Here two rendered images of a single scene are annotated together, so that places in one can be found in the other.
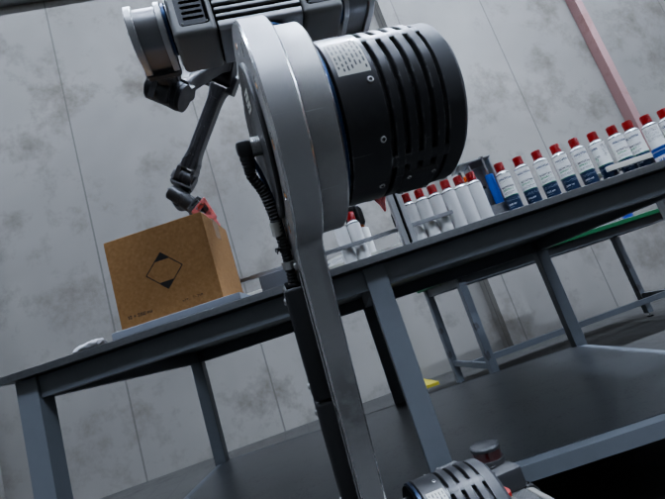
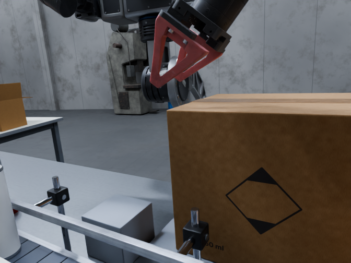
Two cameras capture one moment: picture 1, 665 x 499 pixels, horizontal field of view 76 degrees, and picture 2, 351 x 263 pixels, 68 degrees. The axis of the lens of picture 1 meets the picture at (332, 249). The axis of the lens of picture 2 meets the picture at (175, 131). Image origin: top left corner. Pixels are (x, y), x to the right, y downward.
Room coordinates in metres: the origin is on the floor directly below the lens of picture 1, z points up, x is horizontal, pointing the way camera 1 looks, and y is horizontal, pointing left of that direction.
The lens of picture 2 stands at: (1.77, 0.55, 1.18)
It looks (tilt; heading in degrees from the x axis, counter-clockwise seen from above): 14 degrees down; 210
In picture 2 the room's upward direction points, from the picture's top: 4 degrees counter-clockwise
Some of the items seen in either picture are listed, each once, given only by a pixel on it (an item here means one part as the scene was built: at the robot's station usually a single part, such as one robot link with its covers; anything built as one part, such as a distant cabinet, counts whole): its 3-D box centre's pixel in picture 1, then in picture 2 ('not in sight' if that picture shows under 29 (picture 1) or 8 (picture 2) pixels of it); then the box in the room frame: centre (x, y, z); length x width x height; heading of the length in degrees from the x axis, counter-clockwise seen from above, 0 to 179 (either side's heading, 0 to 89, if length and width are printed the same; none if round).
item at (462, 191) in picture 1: (466, 201); not in sight; (1.57, -0.54, 0.98); 0.05 x 0.05 x 0.20
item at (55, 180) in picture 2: not in sight; (53, 220); (1.50, 0.11, 0.91); 0.07 x 0.03 x 0.17; 0
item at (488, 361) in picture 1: (565, 297); not in sight; (3.28, -1.54, 0.40); 1.90 x 0.75 x 0.80; 100
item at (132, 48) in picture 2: not in sight; (133, 68); (-4.21, -4.13, 1.29); 1.34 x 1.20 x 2.57; 100
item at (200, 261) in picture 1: (179, 275); (271, 171); (1.29, 0.48, 0.99); 0.30 x 0.24 x 0.27; 90
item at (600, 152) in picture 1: (602, 156); not in sight; (1.58, -1.08, 0.98); 0.05 x 0.05 x 0.20
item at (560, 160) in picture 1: (564, 169); not in sight; (1.58, -0.93, 0.98); 0.05 x 0.05 x 0.20
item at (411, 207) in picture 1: (414, 219); not in sight; (1.58, -0.33, 0.98); 0.05 x 0.05 x 0.20
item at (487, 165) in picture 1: (481, 193); not in sight; (1.67, -0.64, 1.01); 0.14 x 0.13 x 0.26; 90
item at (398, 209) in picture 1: (382, 167); not in sight; (1.43, -0.26, 1.17); 0.04 x 0.04 x 0.67; 0
